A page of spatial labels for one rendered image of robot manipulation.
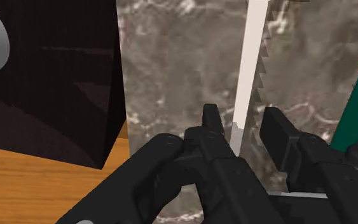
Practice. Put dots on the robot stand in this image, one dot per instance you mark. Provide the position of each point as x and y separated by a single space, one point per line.
57 80

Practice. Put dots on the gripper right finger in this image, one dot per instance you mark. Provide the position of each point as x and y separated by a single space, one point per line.
324 167

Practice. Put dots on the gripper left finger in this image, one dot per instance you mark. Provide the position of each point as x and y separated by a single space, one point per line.
219 173

